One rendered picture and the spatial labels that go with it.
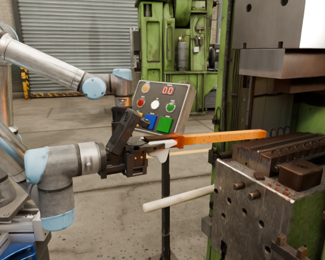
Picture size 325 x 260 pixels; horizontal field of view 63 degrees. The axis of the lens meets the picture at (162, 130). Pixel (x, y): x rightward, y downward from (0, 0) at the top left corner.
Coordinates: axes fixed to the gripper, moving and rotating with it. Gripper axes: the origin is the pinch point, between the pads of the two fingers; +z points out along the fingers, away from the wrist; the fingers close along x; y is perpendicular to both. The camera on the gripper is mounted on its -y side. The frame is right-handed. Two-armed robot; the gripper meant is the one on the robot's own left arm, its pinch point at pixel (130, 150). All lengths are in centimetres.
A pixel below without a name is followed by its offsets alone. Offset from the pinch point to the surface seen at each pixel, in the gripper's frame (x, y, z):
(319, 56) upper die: 15, -69, -40
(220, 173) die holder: 7.5, -38.3, 7.6
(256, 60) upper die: 12, -47, -39
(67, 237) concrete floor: -62, 57, 94
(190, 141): 40.6, -21.1, -18.5
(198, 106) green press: -466, -102, 74
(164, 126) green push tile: -15.6, -15.2, -6.7
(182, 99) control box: -18.9, -24.1, -19.3
